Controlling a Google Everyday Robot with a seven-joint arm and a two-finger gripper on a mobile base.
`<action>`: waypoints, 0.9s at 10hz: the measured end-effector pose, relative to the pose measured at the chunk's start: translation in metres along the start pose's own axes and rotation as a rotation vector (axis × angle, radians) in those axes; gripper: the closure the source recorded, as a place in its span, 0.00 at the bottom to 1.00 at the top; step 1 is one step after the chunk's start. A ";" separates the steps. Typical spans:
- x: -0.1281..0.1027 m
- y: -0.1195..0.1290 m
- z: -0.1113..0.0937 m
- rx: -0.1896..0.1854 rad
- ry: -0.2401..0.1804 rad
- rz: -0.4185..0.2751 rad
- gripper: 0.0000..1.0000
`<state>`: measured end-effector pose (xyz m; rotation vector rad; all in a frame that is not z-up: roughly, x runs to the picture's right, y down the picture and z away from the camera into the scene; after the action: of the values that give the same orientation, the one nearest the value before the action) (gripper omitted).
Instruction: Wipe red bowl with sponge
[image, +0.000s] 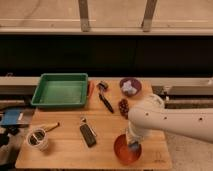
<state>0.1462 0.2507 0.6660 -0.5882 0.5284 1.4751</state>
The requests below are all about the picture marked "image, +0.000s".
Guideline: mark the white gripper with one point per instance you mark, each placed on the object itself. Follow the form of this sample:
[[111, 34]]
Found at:
[[135, 134]]

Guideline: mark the red bowl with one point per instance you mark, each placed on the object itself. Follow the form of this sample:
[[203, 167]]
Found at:
[[124, 153]]

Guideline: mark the blue sponge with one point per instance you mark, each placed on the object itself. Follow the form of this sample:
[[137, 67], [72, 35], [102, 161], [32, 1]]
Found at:
[[134, 146]]

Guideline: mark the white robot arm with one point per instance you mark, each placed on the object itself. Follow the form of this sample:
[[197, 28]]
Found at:
[[150, 114]]

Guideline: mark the purple bowl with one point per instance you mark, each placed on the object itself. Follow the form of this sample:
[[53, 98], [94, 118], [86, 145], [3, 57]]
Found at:
[[135, 83]]

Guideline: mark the bunch of red grapes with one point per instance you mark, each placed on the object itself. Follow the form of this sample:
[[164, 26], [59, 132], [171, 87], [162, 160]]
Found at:
[[123, 108]]

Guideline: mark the black rectangular block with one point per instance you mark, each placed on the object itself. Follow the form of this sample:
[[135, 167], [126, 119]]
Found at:
[[87, 135]]

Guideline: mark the white crumpled cloth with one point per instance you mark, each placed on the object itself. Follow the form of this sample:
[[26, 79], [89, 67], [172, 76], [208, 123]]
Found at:
[[128, 88]]

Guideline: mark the black dish brush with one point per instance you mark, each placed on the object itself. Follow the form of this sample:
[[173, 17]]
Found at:
[[103, 86]]

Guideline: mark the green plastic tray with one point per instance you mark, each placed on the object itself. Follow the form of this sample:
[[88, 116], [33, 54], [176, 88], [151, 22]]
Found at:
[[61, 90]]

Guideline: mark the blue box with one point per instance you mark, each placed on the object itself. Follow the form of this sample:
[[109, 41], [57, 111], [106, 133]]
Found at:
[[10, 117]]

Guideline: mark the wooden handled tool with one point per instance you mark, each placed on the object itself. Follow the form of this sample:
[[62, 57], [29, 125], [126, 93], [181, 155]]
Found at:
[[48, 127]]

